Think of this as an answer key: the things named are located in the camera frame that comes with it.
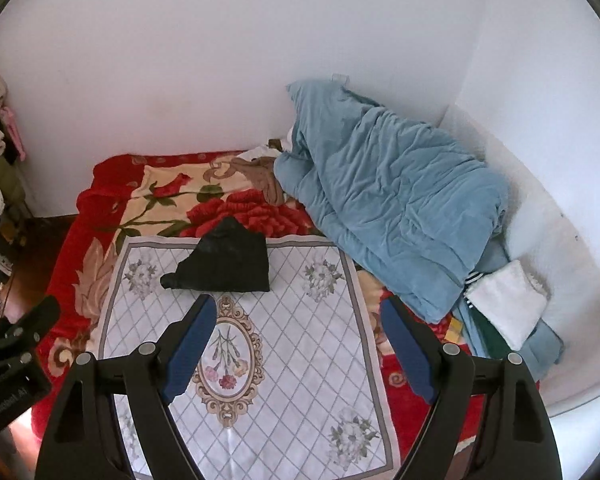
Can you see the white folded towel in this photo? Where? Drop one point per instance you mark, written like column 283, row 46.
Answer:
column 512, row 300

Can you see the light blue duvet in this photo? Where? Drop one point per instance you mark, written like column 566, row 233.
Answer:
column 406, row 201

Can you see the white quilted floral mat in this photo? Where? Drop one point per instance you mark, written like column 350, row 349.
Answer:
column 289, row 386

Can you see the red floral blanket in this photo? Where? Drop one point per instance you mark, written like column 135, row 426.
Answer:
column 142, row 216

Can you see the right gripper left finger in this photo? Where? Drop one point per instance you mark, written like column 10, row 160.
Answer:
column 83, row 439

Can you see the green folded cloth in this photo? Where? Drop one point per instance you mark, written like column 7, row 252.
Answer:
column 494, row 344

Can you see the black leather jacket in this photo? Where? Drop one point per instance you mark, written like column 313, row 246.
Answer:
column 229, row 258

